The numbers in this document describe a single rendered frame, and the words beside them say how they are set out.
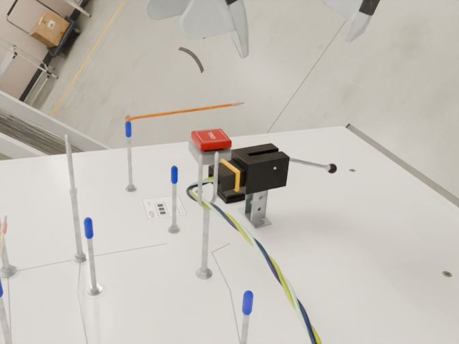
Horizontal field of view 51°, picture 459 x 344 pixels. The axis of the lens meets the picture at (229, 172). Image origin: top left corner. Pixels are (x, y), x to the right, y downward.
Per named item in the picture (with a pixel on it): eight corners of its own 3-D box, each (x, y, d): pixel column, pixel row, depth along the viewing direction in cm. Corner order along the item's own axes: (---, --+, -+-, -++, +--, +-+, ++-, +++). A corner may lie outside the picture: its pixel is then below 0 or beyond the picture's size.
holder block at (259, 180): (286, 186, 58) (290, 156, 56) (245, 195, 56) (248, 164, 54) (268, 170, 62) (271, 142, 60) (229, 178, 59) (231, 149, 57)
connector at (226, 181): (255, 183, 57) (256, 168, 56) (219, 192, 54) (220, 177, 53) (240, 172, 59) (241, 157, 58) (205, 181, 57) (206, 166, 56)
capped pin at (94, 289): (89, 284, 49) (82, 212, 45) (104, 286, 49) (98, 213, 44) (84, 295, 47) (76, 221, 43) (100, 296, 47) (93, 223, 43)
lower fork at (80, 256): (70, 253, 53) (56, 134, 46) (87, 250, 53) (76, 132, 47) (72, 265, 51) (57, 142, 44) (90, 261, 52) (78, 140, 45)
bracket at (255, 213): (272, 224, 60) (276, 190, 58) (255, 228, 59) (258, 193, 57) (253, 205, 63) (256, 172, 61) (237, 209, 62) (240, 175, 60)
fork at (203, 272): (208, 266, 52) (214, 147, 45) (216, 276, 51) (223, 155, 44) (192, 271, 51) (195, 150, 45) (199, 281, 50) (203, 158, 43)
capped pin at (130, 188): (138, 189, 66) (136, 115, 60) (130, 193, 64) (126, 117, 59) (131, 185, 66) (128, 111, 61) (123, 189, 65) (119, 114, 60)
